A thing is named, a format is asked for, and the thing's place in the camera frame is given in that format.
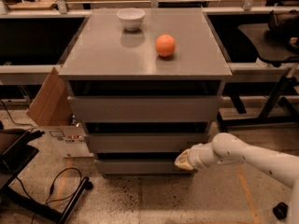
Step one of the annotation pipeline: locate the brown cardboard box flap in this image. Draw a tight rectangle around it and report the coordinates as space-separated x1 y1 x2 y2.
26 68 72 126

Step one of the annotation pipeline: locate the black cable on floor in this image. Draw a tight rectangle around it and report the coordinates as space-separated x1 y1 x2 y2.
15 167 84 224

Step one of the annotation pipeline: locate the black chair on right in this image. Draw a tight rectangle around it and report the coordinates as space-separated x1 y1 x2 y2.
238 9 299 67

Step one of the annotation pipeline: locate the white printed cardboard box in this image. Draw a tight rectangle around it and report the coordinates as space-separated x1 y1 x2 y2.
45 126 93 158

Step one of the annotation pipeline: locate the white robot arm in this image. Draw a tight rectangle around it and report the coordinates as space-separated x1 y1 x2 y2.
175 133 299 224

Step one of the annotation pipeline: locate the white ceramic bowl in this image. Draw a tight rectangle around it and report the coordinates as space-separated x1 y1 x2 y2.
117 7 146 31

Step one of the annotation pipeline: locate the grey bottom drawer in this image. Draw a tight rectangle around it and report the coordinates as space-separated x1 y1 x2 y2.
94 160 193 175

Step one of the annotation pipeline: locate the black stand on left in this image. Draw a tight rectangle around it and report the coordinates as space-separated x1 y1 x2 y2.
0 128 93 224

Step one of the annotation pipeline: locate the grey drawer cabinet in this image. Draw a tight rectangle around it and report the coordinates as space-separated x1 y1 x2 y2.
59 8 231 162

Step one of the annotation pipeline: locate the orange fruit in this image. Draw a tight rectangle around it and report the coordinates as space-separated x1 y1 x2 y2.
155 35 176 58

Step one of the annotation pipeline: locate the black object bottom right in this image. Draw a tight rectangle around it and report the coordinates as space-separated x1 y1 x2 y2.
273 202 289 220

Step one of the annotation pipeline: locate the grey drawer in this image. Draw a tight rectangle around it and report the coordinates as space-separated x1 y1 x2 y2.
68 96 221 122
94 160 193 175
85 133 209 153

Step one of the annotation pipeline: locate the black table leg frame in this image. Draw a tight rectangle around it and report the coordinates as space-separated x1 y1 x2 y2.
217 75 299 133

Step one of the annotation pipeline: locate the grey top drawer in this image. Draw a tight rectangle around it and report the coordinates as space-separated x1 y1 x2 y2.
68 96 221 122

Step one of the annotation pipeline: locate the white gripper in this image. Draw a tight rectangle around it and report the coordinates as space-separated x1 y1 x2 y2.
175 143 221 171

